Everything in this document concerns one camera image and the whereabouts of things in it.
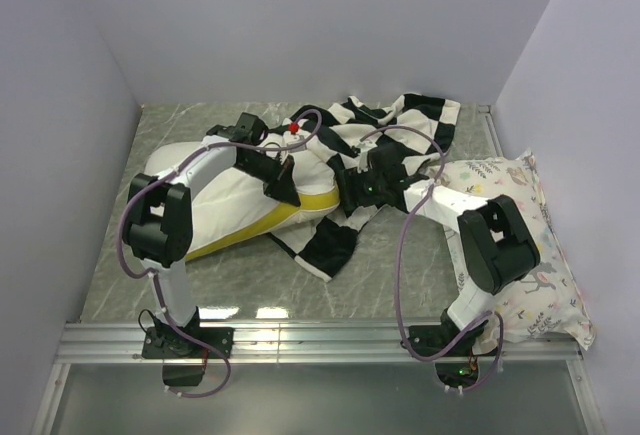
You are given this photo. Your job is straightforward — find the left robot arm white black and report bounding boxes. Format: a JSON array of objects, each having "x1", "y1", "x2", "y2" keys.
[{"x1": 116, "y1": 113, "x2": 320, "y2": 357}]

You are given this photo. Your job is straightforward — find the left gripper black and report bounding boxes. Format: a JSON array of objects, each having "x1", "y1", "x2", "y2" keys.
[{"x1": 236, "y1": 151, "x2": 301, "y2": 207}]

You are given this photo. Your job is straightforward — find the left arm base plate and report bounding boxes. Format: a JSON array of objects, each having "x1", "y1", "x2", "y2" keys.
[{"x1": 141, "y1": 325, "x2": 235, "y2": 360}]

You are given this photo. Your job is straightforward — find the black white checkered pillowcase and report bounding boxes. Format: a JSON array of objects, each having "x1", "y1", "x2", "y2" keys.
[{"x1": 268, "y1": 93, "x2": 461, "y2": 282}]

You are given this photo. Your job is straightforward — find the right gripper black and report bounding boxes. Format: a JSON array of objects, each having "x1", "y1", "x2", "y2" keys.
[{"x1": 339, "y1": 165, "x2": 387, "y2": 211}]

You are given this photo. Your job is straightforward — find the floral printed pillow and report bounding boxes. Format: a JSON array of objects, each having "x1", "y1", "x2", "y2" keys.
[{"x1": 439, "y1": 151, "x2": 596, "y2": 350}]

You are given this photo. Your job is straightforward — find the white pillow yellow edge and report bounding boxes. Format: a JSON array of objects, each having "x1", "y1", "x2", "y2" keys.
[{"x1": 144, "y1": 137, "x2": 342, "y2": 262}]

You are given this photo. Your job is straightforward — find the aluminium right side rail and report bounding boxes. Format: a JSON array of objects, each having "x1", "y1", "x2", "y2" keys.
[{"x1": 477, "y1": 105, "x2": 504, "y2": 157}]

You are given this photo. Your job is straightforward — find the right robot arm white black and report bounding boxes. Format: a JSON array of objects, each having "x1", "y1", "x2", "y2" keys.
[{"x1": 336, "y1": 145, "x2": 540, "y2": 355}]

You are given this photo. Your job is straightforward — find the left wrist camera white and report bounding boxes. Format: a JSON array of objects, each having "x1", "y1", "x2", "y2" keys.
[{"x1": 276, "y1": 122, "x2": 309, "y2": 162}]

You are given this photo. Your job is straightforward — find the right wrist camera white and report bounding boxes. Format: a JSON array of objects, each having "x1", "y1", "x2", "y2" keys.
[{"x1": 355, "y1": 138, "x2": 378, "y2": 164}]

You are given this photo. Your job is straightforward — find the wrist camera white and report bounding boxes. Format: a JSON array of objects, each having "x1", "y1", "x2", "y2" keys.
[
  {"x1": 355, "y1": 138, "x2": 378, "y2": 164},
  {"x1": 276, "y1": 122, "x2": 309, "y2": 162}
]

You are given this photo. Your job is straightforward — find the aluminium front rail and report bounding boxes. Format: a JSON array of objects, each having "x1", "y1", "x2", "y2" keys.
[{"x1": 53, "y1": 322, "x2": 586, "y2": 367}]

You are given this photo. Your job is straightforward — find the aluminium rail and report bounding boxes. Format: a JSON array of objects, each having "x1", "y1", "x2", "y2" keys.
[
  {"x1": 477, "y1": 105, "x2": 504, "y2": 157},
  {"x1": 53, "y1": 322, "x2": 586, "y2": 367}
]

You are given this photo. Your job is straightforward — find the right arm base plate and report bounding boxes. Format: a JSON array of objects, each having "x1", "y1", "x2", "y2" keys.
[{"x1": 405, "y1": 323, "x2": 486, "y2": 357}]

